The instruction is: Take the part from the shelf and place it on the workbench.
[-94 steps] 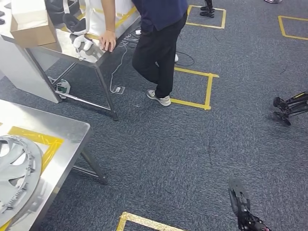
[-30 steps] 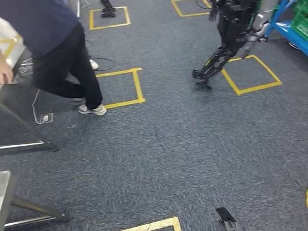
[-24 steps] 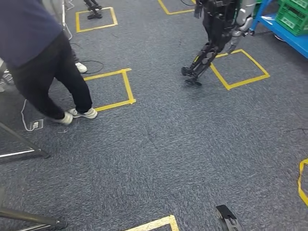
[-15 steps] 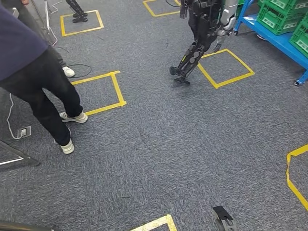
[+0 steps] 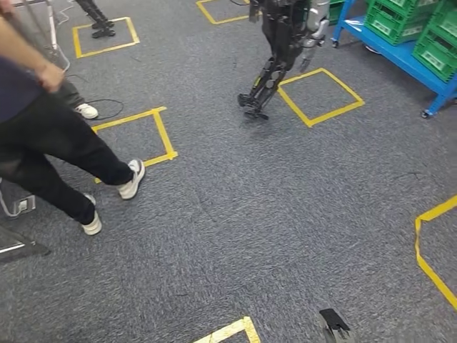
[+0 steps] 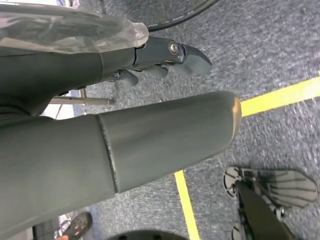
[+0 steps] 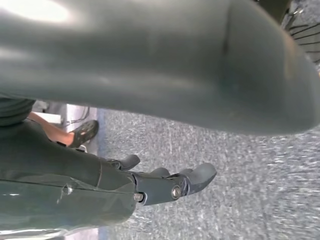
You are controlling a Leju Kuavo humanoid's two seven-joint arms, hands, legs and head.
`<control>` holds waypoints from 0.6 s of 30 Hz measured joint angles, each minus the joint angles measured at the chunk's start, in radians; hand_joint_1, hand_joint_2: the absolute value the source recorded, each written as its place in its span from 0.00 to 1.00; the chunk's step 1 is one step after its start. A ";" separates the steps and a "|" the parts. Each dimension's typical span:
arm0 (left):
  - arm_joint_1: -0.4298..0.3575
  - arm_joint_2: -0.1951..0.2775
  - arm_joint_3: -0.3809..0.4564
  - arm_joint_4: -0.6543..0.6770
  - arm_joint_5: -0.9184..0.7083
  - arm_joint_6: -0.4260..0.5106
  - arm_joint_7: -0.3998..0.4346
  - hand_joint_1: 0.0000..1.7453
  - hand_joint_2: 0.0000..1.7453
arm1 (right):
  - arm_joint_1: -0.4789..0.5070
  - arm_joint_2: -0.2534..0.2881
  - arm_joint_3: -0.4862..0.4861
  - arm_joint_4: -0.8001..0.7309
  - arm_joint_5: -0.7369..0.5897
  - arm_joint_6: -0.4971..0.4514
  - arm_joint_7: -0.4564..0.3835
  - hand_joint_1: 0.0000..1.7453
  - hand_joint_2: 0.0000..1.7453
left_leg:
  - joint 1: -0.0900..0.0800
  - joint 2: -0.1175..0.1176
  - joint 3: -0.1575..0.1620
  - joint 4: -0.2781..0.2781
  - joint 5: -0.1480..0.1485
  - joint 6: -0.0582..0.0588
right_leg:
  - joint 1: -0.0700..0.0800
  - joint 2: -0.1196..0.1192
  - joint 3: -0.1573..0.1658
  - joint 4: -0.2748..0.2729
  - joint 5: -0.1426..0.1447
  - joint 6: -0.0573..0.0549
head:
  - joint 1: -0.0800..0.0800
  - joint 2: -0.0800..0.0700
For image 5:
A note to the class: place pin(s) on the torn yellow floor tape square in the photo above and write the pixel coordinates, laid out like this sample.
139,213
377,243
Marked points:
433,279

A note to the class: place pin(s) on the blue metal shelf rack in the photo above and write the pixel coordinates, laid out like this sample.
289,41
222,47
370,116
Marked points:
393,52

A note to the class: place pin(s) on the metal floor socket plate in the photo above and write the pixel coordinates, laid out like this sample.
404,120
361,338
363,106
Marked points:
26,204

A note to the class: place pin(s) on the green plastic crate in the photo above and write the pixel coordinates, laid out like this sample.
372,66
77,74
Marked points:
389,23
335,12
435,57

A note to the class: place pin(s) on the person's forearm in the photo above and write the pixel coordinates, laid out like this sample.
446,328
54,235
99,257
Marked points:
21,47

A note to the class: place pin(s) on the person's hand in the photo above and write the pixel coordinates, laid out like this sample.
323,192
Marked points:
51,78

